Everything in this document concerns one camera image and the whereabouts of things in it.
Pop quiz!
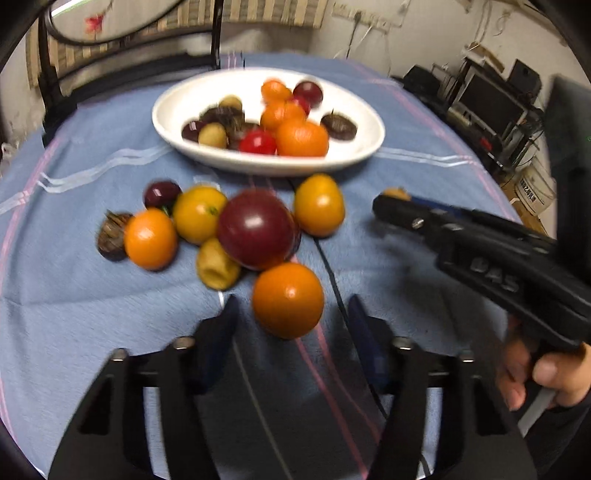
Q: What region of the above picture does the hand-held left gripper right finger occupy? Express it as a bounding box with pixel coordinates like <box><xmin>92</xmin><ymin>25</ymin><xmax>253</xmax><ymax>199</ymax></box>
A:
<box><xmin>347</xmin><ymin>295</ymin><xmax>539</xmax><ymax>480</ymax></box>

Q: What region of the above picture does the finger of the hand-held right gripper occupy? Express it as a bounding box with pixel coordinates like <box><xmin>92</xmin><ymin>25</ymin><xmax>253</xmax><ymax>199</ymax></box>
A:
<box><xmin>412</xmin><ymin>196</ymin><xmax>555</xmax><ymax>244</ymax></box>
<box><xmin>373</xmin><ymin>195</ymin><xmax>462</xmax><ymax>250</ymax></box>

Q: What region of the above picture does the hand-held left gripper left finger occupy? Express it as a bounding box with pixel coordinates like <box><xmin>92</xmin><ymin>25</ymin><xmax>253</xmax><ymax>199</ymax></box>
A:
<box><xmin>48</xmin><ymin>295</ymin><xmax>241</xmax><ymax>480</ymax></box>

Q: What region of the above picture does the small orange tomato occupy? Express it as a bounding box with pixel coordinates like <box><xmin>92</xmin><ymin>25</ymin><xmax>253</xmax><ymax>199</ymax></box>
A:
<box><xmin>124</xmin><ymin>209</ymin><xmax>179</xmax><ymax>271</ymax></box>
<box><xmin>252</xmin><ymin>263</ymin><xmax>325</xmax><ymax>339</ymax></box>

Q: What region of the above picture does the dark brown water chestnut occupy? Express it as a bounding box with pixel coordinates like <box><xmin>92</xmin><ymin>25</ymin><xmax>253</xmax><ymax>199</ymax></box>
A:
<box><xmin>226</xmin><ymin>121</ymin><xmax>260</xmax><ymax>151</ymax></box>
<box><xmin>96</xmin><ymin>210</ymin><xmax>134</xmax><ymax>262</ymax></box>
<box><xmin>320</xmin><ymin>111</ymin><xmax>358</xmax><ymax>140</ymax></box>
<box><xmin>199</xmin><ymin>106</ymin><xmax>245</xmax><ymax>126</ymax></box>

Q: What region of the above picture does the orange tangerine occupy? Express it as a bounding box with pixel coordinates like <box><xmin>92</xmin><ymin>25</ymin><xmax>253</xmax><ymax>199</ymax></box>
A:
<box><xmin>260</xmin><ymin>100</ymin><xmax>306</xmax><ymax>132</ymax></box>
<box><xmin>276</xmin><ymin>119</ymin><xmax>330</xmax><ymax>158</ymax></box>
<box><xmin>261</xmin><ymin>79</ymin><xmax>293</xmax><ymax>103</ymax></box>

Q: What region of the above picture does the small dark purple plum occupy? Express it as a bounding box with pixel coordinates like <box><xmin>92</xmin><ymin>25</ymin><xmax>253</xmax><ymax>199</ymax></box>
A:
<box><xmin>181</xmin><ymin>120</ymin><xmax>207</xmax><ymax>143</ymax></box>

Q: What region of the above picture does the white oval plate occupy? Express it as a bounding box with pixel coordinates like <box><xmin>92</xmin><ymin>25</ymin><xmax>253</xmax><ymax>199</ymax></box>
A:
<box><xmin>152</xmin><ymin>68</ymin><xmax>386</xmax><ymax>178</ymax></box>

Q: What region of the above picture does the person's right forearm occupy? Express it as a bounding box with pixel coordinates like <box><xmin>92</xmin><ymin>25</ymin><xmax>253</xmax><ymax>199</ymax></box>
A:
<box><xmin>526</xmin><ymin>404</ymin><xmax>591</xmax><ymax>480</ymax></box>

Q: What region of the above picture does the person's right hand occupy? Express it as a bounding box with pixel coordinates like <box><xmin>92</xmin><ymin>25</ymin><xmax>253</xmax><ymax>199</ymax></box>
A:
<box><xmin>496</xmin><ymin>318</ymin><xmax>591</xmax><ymax>411</ymax></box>

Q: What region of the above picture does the black media stand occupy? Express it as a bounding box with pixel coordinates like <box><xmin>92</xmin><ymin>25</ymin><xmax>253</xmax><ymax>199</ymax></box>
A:
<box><xmin>402</xmin><ymin>55</ymin><xmax>548</xmax><ymax>176</ymax></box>

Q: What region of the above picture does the yellow tomato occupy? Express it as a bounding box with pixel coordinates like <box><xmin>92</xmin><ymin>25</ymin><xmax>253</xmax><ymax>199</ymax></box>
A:
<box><xmin>294</xmin><ymin>174</ymin><xmax>346</xmax><ymax>238</ymax></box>
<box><xmin>172</xmin><ymin>186</ymin><xmax>229</xmax><ymax>245</ymax></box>

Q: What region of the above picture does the white printed bucket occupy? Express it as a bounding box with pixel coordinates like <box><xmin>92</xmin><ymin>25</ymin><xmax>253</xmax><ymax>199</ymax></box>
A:
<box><xmin>512</xmin><ymin>166</ymin><xmax>555</xmax><ymax>215</ymax></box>

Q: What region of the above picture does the large dark purple tomato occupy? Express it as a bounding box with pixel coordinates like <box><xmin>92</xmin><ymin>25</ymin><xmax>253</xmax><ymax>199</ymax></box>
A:
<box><xmin>217</xmin><ymin>189</ymin><xmax>296</xmax><ymax>271</ymax></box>

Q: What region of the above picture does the black monitor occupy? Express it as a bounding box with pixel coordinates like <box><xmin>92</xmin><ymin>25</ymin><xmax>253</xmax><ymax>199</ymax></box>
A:
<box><xmin>457</xmin><ymin>71</ymin><xmax>527</xmax><ymax>134</ymax></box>

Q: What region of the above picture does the blue striped tablecloth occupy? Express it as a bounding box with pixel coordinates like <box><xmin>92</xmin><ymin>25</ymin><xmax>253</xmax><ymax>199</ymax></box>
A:
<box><xmin>0</xmin><ymin>51</ymin><xmax>532</xmax><ymax>480</ymax></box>

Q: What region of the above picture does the black speaker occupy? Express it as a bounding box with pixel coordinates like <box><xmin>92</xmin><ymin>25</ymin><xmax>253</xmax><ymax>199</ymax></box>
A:
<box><xmin>508</xmin><ymin>59</ymin><xmax>542</xmax><ymax>95</ymax></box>

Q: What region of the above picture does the white power strip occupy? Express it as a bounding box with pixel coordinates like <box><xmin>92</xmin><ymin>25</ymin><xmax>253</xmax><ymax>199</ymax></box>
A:
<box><xmin>353</xmin><ymin>11</ymin><xmax>393</xmax><ymax>29</ymax></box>

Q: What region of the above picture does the striped beige curtain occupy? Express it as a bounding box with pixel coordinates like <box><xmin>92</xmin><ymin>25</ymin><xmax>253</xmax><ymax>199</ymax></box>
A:
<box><xmin>25</xmin><ymin>0</ymin><xmax>331</xmax><ymax>88</ymax></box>

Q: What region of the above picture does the black metal chair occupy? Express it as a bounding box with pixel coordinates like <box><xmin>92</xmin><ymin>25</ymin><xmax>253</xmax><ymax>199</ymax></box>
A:
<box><xmin>28</xmin><ymin>0</ymin><xmax>225</xmax><ymax>139</ymax></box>

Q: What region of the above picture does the thin black cable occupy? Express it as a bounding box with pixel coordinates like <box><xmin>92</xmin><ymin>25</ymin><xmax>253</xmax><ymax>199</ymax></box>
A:
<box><xmin>314</xmin><ymin>237</ymin><xmax>391</xmax><ymax>421</ymax></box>

